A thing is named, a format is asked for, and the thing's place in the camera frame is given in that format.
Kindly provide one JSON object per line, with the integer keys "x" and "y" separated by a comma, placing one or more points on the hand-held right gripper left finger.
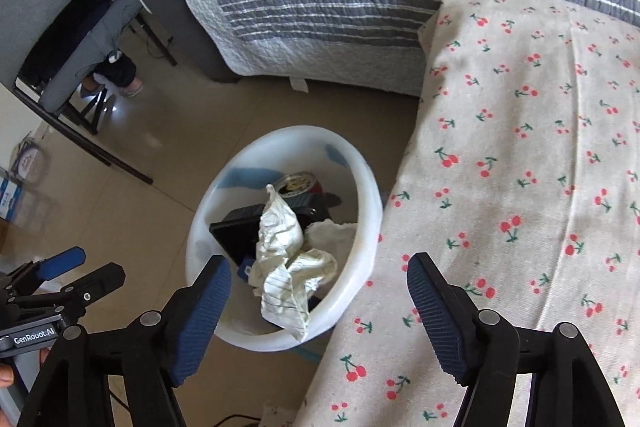
{"x": 200, "y": 322}

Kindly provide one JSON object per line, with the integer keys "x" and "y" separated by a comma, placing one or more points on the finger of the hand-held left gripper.
{"x": 62, "y": 259}
{"x": 100, "y": 279}

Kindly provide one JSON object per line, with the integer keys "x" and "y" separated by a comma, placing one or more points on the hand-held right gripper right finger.
{"x": 435, "y": 307}

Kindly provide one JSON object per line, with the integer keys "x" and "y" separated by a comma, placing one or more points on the black plastic tray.
{"x": 235, "y": 227}

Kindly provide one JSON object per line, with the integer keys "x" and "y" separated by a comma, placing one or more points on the white plastic basin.
{"x": 350, "y": 227}

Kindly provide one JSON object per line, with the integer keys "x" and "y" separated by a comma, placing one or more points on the cream paper wrapper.
{"x": 280, "y": 232}

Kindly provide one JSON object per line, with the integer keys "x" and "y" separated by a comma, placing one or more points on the white tissue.
{"x": 330, "y": 237}

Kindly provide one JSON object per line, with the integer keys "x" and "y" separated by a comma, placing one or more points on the silver drink can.
{"x": 297, "y": 184}

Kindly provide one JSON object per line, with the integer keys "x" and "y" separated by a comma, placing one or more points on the person's left hand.
{"x": 5, "y": 377}

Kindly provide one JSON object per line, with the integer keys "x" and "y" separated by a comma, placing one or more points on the cherry print tablecloth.
{"x": 525, "y": 157}

